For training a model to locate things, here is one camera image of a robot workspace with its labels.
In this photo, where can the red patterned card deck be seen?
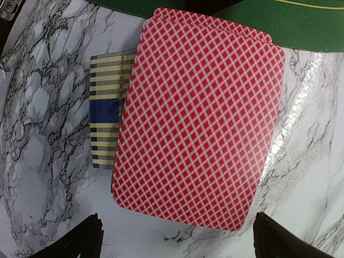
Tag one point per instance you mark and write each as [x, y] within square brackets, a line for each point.
[198, 121]

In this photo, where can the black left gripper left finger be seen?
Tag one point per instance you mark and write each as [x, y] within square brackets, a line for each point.
[84, 240]

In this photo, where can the round green poker mat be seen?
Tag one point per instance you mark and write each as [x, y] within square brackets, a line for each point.
[307, 25]

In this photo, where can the black poker chip case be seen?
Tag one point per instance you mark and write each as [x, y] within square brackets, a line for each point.
[9, 12]

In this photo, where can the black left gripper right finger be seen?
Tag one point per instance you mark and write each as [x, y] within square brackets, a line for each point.
[273, 240]

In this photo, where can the striped blue yellow card box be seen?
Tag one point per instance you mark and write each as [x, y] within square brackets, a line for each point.
[109, 79]

